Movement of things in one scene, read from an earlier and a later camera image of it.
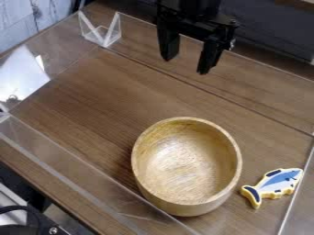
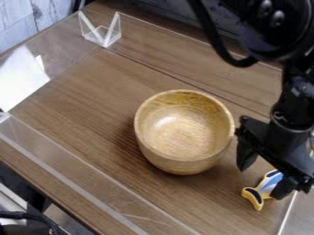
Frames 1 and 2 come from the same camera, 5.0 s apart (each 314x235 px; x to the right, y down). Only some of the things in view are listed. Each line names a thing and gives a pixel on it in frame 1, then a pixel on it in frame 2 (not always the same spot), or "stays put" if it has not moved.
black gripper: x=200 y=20 to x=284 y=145
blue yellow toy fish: x=278 y=182 stays put
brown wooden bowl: x=186 y=162 to x=184 y=128
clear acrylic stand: x=100 y=35 stays put
